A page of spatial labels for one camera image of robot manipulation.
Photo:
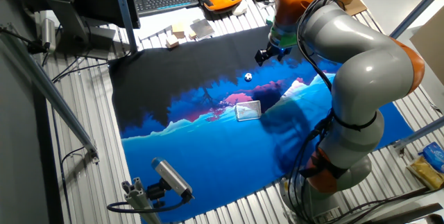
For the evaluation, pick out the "grey monitor stand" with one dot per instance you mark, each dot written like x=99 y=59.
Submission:
x=74 y=30

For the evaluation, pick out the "silver cylinder device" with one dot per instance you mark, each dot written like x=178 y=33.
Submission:
x=48 y=35

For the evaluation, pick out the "large light wooden block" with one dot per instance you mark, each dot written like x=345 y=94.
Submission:
x=178 y=30
x=172 y=41

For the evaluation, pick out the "aluminium frame beam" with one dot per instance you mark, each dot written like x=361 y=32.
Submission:
x=419 y=134
x=418 y=9

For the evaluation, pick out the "small black white soccer ball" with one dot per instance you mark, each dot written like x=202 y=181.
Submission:
x=248 y=76

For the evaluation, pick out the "black computer keyboard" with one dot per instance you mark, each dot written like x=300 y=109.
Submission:
x=164 y=0

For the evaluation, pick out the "small light wooden block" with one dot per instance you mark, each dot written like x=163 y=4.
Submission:
x=193 y=35

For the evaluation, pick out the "silver perforated metal goal basket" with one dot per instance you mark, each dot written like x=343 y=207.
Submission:
x=248 y=110

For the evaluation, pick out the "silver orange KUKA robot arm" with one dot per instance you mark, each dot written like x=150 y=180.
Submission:
x=364 y=68

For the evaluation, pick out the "white paper sheet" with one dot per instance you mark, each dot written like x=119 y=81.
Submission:
x=156 y=24

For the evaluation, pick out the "blue black landscape printed mat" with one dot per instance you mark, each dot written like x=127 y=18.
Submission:
x=215 y=154

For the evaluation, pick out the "brown cardboard sheet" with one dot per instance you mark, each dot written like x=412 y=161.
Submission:
x=431 y=47

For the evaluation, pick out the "grey diagonal frame beam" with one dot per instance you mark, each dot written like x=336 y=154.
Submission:
x=48 y=88

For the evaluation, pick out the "green wrist mounting plate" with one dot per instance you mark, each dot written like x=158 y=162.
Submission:
x=282 y=38

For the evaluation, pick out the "white rounded foam object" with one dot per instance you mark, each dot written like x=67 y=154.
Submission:
x=240 y=8

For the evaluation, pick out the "grey metal plate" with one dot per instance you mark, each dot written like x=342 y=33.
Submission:
x=202 y=28

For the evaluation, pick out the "aluminium profile camera post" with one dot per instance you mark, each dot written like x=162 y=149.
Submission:
x=138 y=199

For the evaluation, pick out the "yellow snack bag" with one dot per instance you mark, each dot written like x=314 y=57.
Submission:
x=425 y=173

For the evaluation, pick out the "silver exterior camera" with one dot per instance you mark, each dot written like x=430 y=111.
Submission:
x=171 y=175

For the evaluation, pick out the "blue snack bag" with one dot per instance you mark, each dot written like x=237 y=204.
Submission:
x=435 y=156

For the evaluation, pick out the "aluminium frame upright post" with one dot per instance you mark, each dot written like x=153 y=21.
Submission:
x=125 y=16

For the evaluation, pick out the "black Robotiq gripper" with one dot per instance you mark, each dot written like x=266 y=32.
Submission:
x=280 y=51

